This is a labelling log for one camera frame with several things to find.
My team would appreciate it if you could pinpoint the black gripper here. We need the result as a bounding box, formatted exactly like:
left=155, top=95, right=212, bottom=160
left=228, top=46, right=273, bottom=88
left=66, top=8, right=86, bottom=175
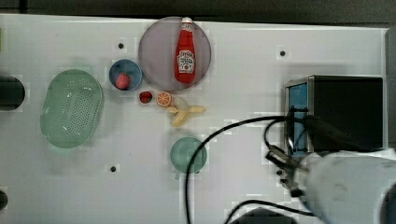
left=285, top=106, right=371, bottom=154

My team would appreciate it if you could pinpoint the black silver toaster oven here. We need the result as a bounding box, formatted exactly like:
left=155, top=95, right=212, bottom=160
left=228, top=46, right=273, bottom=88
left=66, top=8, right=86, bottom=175
left=284, top=75, right=384, bottom=157

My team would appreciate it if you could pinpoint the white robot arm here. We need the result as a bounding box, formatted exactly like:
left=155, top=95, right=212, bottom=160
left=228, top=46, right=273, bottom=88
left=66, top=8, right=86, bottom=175
left=283, top=107, right=395, bottom=224

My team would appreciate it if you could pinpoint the peeled toy banana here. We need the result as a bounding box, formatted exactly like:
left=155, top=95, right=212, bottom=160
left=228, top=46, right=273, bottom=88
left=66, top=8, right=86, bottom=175
left=166, top=97, right=206, bottom=127

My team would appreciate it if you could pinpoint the green mug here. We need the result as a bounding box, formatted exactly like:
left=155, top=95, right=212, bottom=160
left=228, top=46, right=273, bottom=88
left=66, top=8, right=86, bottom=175
left=170, top=137, right=207, bottom=180

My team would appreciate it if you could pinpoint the red ketchup bottle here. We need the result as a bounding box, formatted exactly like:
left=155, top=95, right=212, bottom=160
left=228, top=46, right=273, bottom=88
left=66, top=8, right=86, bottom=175
left=174, top=18, right=196, bottom=84

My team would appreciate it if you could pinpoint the orange slice toy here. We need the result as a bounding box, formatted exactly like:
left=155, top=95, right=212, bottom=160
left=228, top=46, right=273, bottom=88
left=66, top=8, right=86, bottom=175
left=157, top=91, right=172, bottom=107

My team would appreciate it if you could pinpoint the red toy strawberry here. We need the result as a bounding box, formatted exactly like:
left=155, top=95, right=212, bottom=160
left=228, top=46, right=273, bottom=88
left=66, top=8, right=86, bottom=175
left=139, top=91, right=153, bottom=105

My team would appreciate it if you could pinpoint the grey round plate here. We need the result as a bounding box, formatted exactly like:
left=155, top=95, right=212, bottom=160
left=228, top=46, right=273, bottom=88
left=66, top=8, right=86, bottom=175
left=138, top=17, right=211, bottom=91

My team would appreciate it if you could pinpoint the blue bowl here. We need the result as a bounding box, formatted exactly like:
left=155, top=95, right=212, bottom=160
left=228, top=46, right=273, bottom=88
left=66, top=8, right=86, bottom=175
left=108, top=59, right=143, bottom=91

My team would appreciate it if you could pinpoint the pink toy fruit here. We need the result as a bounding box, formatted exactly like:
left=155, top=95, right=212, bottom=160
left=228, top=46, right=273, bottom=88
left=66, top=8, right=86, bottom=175
left=116, top=73, right=131, bottom=90

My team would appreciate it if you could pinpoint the green perforated colander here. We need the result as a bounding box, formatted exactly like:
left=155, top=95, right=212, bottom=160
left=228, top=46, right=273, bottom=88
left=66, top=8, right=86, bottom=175
left=40, top=69, right=104, bottom=149

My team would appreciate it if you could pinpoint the black round pan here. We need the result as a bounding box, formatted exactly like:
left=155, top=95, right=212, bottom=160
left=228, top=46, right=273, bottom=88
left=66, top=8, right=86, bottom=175
left=0, top=76, right=25, bottom=111

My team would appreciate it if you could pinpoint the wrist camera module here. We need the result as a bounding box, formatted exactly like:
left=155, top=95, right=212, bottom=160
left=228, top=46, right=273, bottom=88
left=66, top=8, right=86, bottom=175
left=265, top=145, right=308, bottom=172

